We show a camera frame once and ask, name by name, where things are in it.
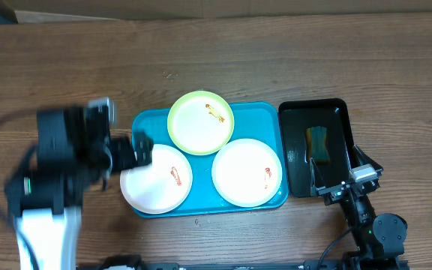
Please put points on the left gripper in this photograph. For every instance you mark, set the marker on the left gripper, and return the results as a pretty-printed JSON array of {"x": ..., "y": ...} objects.
[{"x": 130, "y": 159}]

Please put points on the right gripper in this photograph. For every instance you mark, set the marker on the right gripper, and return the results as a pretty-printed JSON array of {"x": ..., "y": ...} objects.
[{"x": 340, "y": 190}]

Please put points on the green yellow sponge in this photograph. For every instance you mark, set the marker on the green yellow sponge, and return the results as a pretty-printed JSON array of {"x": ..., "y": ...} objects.
[{"x": 316, "y": 140}]

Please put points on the yellow-green plate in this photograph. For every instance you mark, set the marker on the yellow-green plate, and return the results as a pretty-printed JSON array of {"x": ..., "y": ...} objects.
[{"x": 200, "y": 123}]

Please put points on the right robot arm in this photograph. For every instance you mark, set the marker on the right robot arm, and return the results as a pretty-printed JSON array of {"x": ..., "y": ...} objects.
[{"x": 378, "y": 237}]

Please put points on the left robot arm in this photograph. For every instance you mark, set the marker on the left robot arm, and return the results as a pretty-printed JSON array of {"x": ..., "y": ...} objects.
[{"x": 45, "y": 195}]

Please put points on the teal plastic tray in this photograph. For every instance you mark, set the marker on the teal plastic tray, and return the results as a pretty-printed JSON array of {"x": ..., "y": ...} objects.
[{"x": 253, "y": 120}]

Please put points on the white plate with ketchup left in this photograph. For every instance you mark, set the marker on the white plate with ketchup left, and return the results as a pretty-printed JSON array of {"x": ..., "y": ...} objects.
[{"x": 161, "y": 186}]

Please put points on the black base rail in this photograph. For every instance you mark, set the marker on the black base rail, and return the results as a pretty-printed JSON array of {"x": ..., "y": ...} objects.
[{"x": 311, "y": 264}]

